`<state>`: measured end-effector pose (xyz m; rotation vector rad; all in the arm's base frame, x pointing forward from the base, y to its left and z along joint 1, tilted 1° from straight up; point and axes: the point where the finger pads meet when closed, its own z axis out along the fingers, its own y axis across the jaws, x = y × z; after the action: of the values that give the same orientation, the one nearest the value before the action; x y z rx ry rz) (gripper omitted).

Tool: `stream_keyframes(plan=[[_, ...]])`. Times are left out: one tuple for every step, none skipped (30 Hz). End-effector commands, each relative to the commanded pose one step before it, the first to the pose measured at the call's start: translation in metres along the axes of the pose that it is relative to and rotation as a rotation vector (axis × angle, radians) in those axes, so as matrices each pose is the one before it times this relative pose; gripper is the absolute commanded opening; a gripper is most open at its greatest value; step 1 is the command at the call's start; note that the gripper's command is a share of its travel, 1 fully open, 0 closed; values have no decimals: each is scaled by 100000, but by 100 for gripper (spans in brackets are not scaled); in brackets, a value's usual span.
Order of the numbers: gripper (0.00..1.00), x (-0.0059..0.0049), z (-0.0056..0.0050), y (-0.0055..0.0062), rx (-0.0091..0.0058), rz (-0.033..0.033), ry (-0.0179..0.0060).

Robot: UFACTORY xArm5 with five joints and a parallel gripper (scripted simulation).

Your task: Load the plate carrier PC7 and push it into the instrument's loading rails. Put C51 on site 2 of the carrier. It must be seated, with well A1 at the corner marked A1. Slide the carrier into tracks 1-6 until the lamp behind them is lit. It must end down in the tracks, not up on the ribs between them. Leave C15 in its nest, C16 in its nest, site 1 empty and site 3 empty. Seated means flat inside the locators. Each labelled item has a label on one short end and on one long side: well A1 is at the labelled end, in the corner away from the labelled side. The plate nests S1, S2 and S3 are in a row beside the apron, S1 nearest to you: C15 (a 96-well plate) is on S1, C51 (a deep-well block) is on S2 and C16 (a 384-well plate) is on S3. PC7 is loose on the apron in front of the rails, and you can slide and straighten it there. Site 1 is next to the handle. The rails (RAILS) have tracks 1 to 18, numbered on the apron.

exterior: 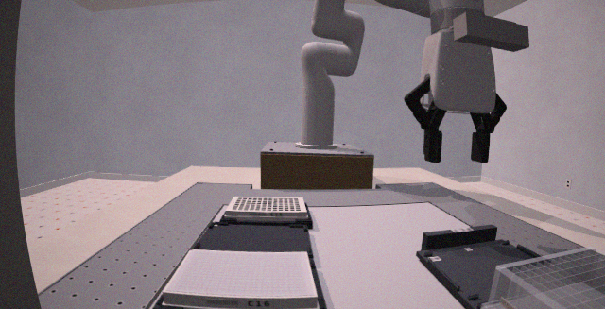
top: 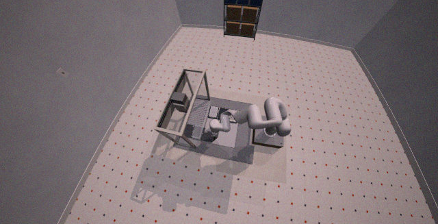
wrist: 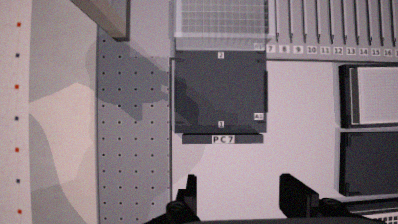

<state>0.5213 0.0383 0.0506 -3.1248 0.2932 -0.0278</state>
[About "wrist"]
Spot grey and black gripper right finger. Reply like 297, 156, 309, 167
279, 173, 387, 224

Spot grey perforated base plate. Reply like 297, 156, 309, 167
95, 25, 169, 224

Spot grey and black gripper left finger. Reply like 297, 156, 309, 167
144, 174, 201, 224

